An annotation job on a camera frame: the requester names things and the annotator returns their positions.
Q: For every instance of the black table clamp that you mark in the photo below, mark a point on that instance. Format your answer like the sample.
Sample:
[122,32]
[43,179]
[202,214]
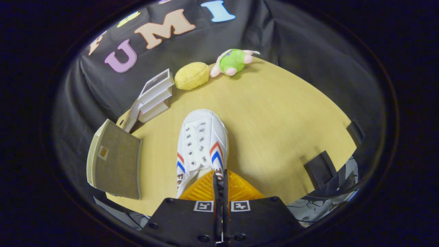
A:
[355,133]
[320,169]

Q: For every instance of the yellow round plush toy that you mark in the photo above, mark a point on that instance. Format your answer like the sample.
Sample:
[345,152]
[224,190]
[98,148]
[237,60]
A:
[192,75]

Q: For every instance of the black backdrop cloth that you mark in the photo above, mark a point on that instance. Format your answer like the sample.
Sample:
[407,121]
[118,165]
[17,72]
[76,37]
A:
[291,34]

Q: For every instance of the white striped canvas shoe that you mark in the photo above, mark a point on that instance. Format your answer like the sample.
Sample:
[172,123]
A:
[200,137]

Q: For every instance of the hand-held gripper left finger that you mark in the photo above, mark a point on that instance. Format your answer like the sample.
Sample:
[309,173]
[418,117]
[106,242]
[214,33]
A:
[185,219]

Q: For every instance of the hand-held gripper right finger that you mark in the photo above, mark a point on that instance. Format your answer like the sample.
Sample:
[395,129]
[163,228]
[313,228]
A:
[257,219]

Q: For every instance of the green and pink plush toy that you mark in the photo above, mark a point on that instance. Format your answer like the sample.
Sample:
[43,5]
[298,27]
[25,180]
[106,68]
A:
[233,61]

